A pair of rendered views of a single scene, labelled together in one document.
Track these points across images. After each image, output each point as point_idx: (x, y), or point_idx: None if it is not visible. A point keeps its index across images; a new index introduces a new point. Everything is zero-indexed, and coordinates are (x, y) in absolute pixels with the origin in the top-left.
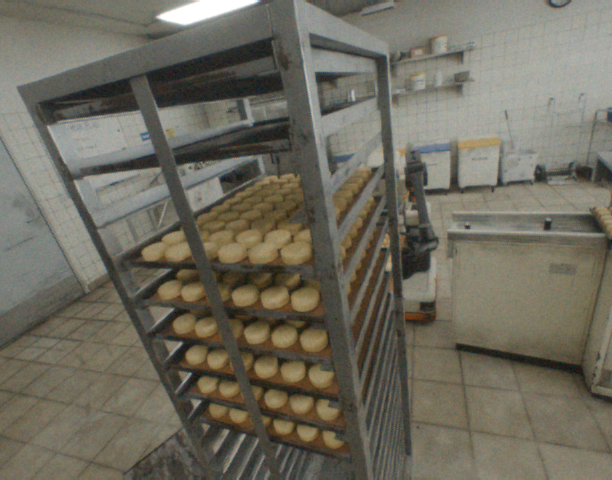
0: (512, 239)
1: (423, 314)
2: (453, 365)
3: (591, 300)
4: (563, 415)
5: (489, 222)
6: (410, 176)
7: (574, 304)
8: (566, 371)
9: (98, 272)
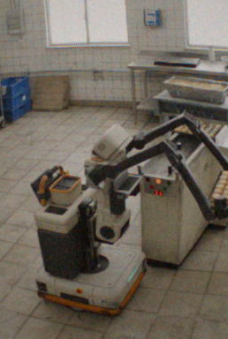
0: (194, 160)
1: (142, 271)
2: (193, 273)
3: (210, 179)
4: None
5: (155, 162)
6: (201, 131)
7: (208, 186)
8: (204, 233)
9: None
